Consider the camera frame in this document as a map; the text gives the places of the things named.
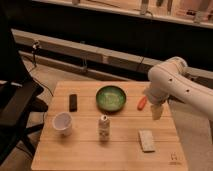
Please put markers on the white cup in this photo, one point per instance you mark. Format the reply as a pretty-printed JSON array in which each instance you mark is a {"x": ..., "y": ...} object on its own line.
[{"x": 62, "y": 123}]

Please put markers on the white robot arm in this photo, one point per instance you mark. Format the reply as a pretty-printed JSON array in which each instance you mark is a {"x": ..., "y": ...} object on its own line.
[{"x": 168, "y": 78}]

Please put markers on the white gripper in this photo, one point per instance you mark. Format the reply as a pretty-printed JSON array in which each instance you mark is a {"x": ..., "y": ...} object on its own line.
[{"x": 157, "y": 111}]

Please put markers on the beige sponge block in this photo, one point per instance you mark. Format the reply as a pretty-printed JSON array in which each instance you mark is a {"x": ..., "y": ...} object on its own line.
[{"x": 147, "y": 141}]

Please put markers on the black rectangular block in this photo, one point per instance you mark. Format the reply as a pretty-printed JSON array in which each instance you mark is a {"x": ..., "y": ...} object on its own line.
[{"x": 73, "y": 102}]

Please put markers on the orange carrot toy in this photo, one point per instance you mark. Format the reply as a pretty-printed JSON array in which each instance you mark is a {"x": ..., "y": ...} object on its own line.
[{"x": 142, "y": 103}]

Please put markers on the green ceramic bowl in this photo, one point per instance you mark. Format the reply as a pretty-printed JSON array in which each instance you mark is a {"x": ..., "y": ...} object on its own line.
[{"x": 110, "y": 98}]

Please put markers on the black office chair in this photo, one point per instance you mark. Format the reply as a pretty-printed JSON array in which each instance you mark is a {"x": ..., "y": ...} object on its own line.
[{"x": 18, "y": 95}]

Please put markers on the small white bottle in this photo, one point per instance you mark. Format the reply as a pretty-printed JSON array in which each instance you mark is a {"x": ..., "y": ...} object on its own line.
[{"x": 104, "y": 128}]

